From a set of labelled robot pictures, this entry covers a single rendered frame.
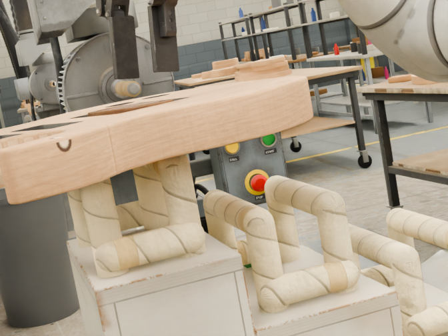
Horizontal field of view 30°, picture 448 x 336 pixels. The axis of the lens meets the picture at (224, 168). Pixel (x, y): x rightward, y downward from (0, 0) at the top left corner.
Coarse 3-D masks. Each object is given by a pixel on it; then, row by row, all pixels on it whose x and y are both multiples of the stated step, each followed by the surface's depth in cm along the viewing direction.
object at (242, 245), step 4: (240, 240) 107; (244, 240) 107; (240, 244) 106; (244, 244) 106; (240, 248) 105; (244, 248) 105; (240, 252) 105; (244, 252) 105; (248, 252) 105; (244, 256) 105; (248, 256) 105; (244, 260) 105; (248, 260) 106; (244, 264) 106
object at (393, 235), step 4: (388, 224) 111; (388, 228) 111; (388, 232) 112; (392, 232) 111; (396, 232) 110; (392, 236) 111; (396, 236) 110; (400, 236) 110; (404, 236) 110; (408, 236) 110; (396, 240) 111; (400, 240) 110; (404, 240) 110; (408, 240) 110; (412, 240) 111; (408, 244) 110; (412, 244) 111
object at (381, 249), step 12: (360, 228) 104; (360, 240) 101; (372, 240) 99; (384, 240) 97; (360, 252) 101; (372, 252) 98; (384, 252) 95; (396, 252) 93; (408, 252) 92; (384, 264) 96
